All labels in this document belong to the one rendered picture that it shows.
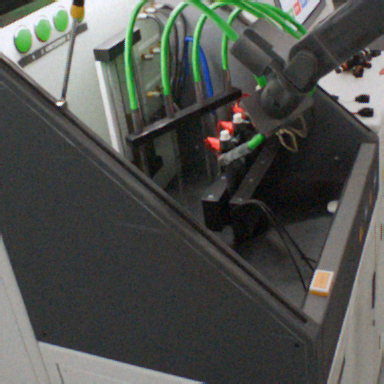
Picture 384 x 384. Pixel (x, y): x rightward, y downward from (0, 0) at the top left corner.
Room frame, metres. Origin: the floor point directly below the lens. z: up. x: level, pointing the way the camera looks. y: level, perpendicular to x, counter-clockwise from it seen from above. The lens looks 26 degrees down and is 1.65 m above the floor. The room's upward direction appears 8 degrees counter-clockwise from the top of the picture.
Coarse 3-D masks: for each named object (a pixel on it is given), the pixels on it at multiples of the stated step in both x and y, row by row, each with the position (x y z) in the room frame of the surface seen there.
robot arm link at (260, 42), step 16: (256, 32) 0.80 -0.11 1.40; (272, 32) 0.81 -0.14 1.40; (240, 48) 0.81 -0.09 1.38; (256, 48) 0.81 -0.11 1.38; (272, 48) 0.79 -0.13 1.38; (288, 48) 0.79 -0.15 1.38; (256, 64) 0.80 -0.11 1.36; (288, 64) 0.75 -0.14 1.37; (304, 64) 0.73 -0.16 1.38; (304, 80) 0.73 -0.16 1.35
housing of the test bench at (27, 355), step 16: (0, 240) 0.94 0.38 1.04; (0, 256) 0.94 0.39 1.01; (0, 272) 0.95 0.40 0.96; (0, 288) 0.96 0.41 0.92; (16, 288) 0.94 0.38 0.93; (0, 304) 0.96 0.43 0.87; (16, 304) 0.94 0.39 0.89; (0, 320) 0.97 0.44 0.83; (16, 320) 0.95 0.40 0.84; (0, 336) 0.98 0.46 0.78; (16, 336) 0.96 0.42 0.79; (32, 336) 0.94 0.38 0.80; (0, 352) 0.99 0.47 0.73; (16, 352) 0.97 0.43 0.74; (32, 352) 0.94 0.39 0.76; (0, 368) 1.00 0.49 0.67; (16, 368) 0.97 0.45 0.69; (32, 368) 0.95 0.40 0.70
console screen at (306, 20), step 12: (276, 0) 1.56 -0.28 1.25; (288, 0) 1.63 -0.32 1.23; (300, 0) 1.72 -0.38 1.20; (312, 0) 1.82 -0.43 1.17; (324, 0) 1.94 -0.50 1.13; (288, 12) 1.60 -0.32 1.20; (300, 12) 1.69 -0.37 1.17; (312, 12) 1.79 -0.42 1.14; (312, 24) 1.76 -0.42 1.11; (300, 36) 1.63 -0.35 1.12
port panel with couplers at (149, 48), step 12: (132, 0) 1.40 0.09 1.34; (144, 12) 1.44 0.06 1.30; (144, 24) 1.44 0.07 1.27; (156, 24) 1.49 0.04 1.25; (144, 36) 1.43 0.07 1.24; (156, 36) 1.48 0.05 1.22; (144, 48) 1.42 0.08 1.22; (156, 48) 1.43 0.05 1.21; (144, 60) 1.40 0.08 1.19; (156, 60) 1.46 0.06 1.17; (144, 72) 1.40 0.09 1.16; (156, 72) 1.45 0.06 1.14; (144, 84) 1.39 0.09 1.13; (156, 84) 1.44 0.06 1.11; (156, 96) 1.39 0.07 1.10; (156, 108) 1.43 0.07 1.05
